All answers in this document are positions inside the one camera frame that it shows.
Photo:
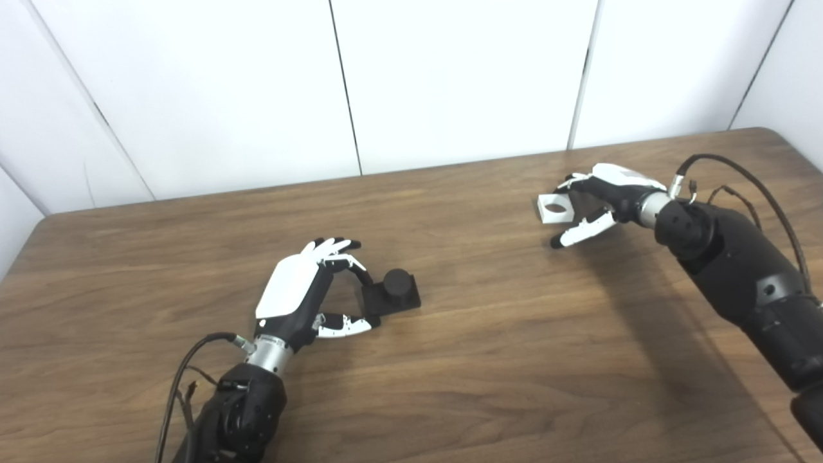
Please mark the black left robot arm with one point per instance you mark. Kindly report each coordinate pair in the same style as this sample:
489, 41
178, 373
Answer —
241, 411

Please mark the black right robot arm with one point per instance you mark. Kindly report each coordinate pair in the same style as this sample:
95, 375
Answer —
733, 263

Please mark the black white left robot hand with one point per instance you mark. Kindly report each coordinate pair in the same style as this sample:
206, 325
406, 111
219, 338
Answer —
289, 289

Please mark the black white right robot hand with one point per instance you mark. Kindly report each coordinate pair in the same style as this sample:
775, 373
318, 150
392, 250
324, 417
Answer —
620, 183

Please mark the white square piece with hole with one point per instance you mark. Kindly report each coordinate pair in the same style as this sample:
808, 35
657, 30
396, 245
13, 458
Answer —
545, 214

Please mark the black peg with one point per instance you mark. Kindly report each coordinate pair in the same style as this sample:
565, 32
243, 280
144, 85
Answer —
395, 286

